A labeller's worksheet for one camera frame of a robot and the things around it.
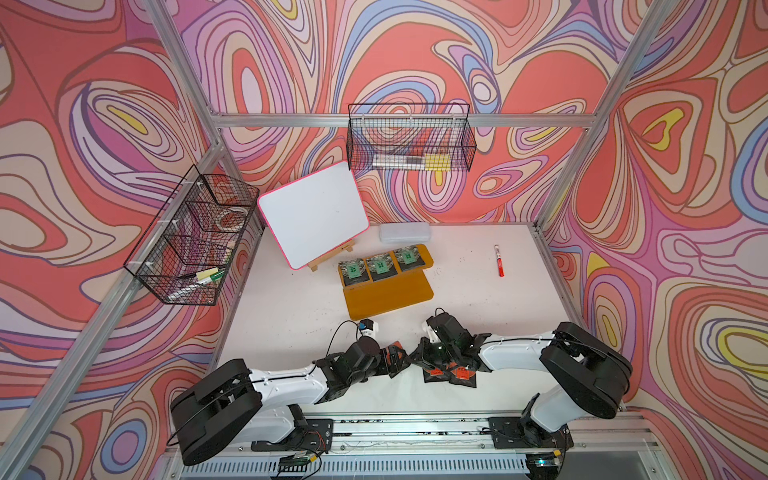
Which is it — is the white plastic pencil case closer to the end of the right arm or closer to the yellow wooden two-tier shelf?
the yellow wooden two-tier shelf

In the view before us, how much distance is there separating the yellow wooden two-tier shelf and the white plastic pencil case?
19 cm

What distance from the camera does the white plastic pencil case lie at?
118 cm

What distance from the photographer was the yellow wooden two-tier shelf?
0.88 meters
